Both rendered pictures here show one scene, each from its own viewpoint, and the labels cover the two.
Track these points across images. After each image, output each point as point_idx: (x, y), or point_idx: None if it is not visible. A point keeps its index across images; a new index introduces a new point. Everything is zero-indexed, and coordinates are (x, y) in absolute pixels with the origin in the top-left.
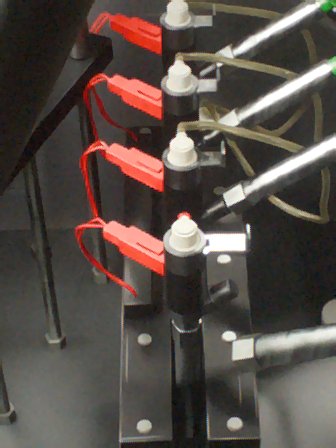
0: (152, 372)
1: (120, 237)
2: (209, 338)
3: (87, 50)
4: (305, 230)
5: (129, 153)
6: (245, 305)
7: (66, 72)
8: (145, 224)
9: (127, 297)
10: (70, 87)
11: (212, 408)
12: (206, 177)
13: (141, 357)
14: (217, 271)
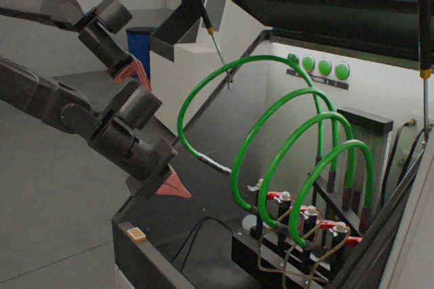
0: (268, 235)
1: (281, 193)
2: (264, 246)
3: (359, 227)
4: None
5: (305, 207)
6: (264, 257)
7: (356, 223)
8: (310, 256)
9: (291, 239)
10: (348, 220)
11: (247, 235)
12: (317, 286)
13: (274, 237)
14: (280, 262)
